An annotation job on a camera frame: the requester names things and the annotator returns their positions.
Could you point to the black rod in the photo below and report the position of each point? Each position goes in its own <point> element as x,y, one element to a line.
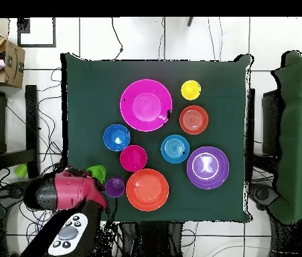
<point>190,22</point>

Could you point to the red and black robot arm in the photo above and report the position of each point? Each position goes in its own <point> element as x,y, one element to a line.
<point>70,190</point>

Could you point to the large purple bowl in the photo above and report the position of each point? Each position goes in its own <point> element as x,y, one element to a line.
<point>217,176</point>

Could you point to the small green floor cup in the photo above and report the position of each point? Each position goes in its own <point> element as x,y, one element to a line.
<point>21,170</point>

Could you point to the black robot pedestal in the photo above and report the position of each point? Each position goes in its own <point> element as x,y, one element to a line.
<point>150,238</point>

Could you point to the large orange bowl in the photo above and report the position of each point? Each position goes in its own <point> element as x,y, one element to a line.
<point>146,190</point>

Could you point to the light blue bowl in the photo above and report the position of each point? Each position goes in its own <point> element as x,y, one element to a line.
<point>175,148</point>

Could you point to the cardboard box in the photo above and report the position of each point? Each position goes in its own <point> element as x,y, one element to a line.
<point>14,69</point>

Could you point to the black stand base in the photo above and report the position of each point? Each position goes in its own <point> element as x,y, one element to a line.
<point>263,194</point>

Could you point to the small red bowl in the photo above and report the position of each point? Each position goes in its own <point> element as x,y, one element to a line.
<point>133,158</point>

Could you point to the large pink bowl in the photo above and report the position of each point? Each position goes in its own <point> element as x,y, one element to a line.
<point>145,107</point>

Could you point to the black square floor frame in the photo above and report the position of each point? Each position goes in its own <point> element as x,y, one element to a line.
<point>36,46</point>

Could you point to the purple cup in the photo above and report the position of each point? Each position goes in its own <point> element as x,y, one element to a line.
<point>115,187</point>

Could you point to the black stand with knob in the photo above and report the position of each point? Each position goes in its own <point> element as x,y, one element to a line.
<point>6,195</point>

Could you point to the dark blue bowl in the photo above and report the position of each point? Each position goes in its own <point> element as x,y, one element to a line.
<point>113,133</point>

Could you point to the yellow cup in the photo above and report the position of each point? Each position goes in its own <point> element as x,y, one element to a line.
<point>190,90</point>

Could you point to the small orange-red bowl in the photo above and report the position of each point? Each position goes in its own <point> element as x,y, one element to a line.
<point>193,120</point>

